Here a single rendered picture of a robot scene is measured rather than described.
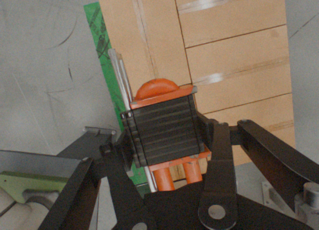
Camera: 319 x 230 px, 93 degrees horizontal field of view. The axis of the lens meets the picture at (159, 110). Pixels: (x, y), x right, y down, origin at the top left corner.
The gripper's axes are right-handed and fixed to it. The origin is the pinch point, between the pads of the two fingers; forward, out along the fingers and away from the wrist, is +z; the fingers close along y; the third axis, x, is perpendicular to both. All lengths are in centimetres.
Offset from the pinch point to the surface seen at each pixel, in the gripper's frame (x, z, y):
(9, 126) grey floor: -2, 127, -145
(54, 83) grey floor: 26, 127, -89
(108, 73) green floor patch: 23, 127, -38
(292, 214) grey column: -141, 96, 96
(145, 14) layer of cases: 42, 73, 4
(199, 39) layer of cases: 23, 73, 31
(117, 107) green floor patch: -10, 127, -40
